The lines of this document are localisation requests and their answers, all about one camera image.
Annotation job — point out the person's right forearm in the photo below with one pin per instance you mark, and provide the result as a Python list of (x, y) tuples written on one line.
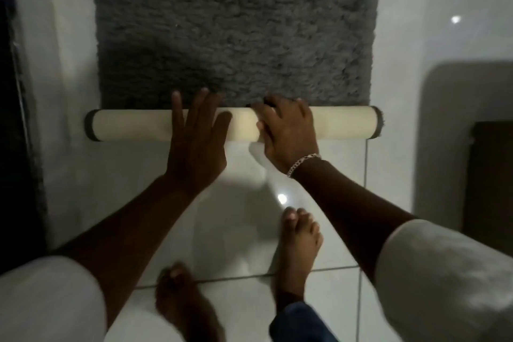
[(344, 209)]

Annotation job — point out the dark door frame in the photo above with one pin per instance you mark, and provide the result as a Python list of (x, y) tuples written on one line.
[(18, 133)]

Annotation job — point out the person's left foot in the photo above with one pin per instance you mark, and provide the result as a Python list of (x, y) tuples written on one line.
[(188, 305)]

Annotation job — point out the person's white left sleeve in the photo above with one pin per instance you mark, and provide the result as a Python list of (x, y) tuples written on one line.
[(48, 301)]

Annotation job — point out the person's white right sleeve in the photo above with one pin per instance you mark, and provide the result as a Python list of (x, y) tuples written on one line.
[(449, 285)]

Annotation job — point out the person's right hand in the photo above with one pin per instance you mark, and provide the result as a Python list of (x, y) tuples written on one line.
[(290, 133)]

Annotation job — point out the grey shaggy rug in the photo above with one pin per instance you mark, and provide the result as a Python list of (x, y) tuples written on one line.
[(240, 33)]

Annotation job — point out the person's left thumb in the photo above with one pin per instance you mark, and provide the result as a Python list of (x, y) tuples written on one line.
[(224, 123)]

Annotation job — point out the person's left forearm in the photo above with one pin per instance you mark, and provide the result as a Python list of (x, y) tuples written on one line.
[(136, 233)]

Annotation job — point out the person's left little finger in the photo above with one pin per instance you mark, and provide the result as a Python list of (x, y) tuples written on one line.
[(178, 111)]

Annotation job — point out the person's right foot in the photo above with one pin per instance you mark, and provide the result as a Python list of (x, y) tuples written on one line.
[(298, 249)]

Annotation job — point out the person's foot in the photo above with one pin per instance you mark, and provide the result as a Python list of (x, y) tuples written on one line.
[(188, 305), (298, 249)]

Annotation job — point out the blue jeans leg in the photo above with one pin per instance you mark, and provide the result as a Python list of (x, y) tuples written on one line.
[(300, 323)]

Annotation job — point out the person's left hand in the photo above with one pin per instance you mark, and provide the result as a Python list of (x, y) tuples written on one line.
[(198, 153)]

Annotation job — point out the person's right thumb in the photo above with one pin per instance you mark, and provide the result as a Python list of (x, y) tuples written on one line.
[(262, 131)]

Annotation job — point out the person's white sleeve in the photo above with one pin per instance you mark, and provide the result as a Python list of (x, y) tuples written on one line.
[(48, 301), (449, 285)]

